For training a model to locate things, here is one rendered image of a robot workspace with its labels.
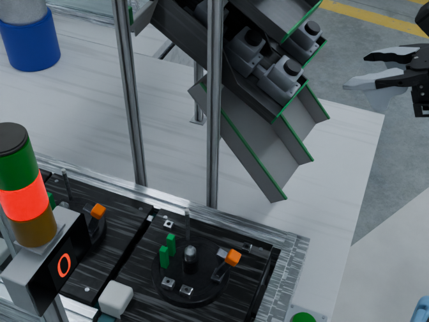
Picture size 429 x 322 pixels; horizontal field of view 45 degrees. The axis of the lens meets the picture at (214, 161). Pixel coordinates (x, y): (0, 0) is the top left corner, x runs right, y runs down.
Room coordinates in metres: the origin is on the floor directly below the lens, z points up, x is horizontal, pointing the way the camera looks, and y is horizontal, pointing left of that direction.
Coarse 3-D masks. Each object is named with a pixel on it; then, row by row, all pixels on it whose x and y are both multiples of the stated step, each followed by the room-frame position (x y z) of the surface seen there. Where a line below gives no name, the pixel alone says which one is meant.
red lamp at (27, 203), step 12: (36, 180) 0.38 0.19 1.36; (0, 192) 0.37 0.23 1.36; (12, 192) 0.36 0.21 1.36; (24, 192) 0.37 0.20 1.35; (36, 192) 0.38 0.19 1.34; (12, 204) 0.36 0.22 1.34; (24, 204) 0.37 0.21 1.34; (36, 204) 0.37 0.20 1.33; (12, 216) 0.36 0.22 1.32; (24, 216) 0.36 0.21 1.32; (36, 216) 0.37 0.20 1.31
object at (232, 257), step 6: (222, 252) 0.50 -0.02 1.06; (228, 252) 0.50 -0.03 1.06; (234, 252) 0.50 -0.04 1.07; (222, 258) 0.49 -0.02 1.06; (228, 258) 0.49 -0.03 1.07; (234, 258) 0.49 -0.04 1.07; (222, 264) 0.50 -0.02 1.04; (228, 264) 0.49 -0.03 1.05; (234, 264) 0.48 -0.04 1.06; (216, 270) 0.50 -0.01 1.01; (222, 270) 0.49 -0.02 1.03; (216, 276) 0.50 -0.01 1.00
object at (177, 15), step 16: (160, 0) 0.80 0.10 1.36; (176, 0) 0.87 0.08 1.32; (192, 0) 0.91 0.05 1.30; (160, 16) 0.80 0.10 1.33; (176, 16) 0.79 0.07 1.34; (192, 16) 0.77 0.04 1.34; (240, 16) 0.87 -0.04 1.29; (176, 32) 0.79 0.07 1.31; (192, 32) 0.77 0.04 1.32; (192, 48) 0.77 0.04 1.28; (224, 64) 0.74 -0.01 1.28; (272, 64) 0.82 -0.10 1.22; (224, 80) 0.74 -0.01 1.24; (240, 80) 0.76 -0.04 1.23; (256, 80) 0.77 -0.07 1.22; (304, 80) 0.79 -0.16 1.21; (240, 96) 0.72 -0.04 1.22; (256, 96) 0.73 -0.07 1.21; (272, 112) 0.69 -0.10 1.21
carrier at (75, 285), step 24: (48, 192) 0.65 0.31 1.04; (72, 192) 0.71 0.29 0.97; (96, 192) 0.71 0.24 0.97; (120, 216) 0.65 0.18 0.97; (144, 216) 0.65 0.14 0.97; (96, 240) 0.58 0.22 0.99; (120, 240) 0.59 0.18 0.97; (96, 264) 0.54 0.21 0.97; (72, 288) 0.49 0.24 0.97; (96, 288) 0.49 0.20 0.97
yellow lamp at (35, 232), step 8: (48, 208) 0.39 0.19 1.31; (40, 216) 0.37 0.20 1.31; (48, 216) 0.38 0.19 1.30; (16, 224) 0.36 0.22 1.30; (24, 224) 0.36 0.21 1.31; (32, 224) 0.37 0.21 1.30; (40, 224) 0.37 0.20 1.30; (48, 224) 0.38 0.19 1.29; (56, 224) 0.40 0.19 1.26; (16, 232) 0.37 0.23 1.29; (24, 232) 0.36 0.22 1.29; (32, 232) 0.36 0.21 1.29; (40, 232) 0.37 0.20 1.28; (48, 232) 0.37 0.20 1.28; (24, 240) 0.36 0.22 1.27; (32, 240) 0.36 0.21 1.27; (40, 240) 0.37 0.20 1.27; (48, 240) 0.37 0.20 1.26
